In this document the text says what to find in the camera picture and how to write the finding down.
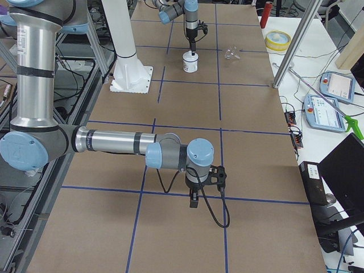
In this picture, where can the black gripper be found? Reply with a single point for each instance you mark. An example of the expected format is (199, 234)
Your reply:
(191, 33)
(194, 187)

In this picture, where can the clear glass funnel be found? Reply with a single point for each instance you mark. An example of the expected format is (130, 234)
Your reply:
(231, 53)

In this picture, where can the white enamel mug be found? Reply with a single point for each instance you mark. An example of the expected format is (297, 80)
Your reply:
(190, 64)

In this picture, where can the yellow rimmed bowl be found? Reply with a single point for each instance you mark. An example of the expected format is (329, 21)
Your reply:
(277, 40)

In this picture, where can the red cylinder tube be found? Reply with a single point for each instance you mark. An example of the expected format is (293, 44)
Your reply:
(265, 14)

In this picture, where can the orange connector block near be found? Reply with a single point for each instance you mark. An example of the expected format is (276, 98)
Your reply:
(296, 136)

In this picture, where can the orange connector block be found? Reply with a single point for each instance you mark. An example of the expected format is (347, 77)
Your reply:
(296, 136)
(290, 115)

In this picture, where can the black computer box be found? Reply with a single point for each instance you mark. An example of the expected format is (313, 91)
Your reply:
(313, 185)

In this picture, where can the orange connector block far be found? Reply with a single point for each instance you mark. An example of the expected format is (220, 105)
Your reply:
(290, 115)

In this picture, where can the near teach pendant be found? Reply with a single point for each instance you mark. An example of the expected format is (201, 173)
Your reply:
(320, 115)

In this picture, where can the teach pendant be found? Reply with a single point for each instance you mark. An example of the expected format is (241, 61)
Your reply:
(320, 115)
(339, 86)

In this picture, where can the black monitor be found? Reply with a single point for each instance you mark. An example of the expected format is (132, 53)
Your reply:
(342, 170)

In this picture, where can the far teach pendant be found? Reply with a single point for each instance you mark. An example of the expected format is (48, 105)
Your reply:
(339, 86)

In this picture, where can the wooden board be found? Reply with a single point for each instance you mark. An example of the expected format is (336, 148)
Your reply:
(352, 52)

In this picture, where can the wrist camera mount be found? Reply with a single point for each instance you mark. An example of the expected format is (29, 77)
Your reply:
(203, 27)
(217, 176)

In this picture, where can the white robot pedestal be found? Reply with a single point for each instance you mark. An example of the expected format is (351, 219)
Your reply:
(129, 75)

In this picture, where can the aluminium frame post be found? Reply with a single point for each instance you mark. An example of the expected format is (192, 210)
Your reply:
(301, 30)

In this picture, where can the green handled reacher grabber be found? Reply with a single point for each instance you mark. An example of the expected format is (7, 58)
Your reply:
(318, 94)

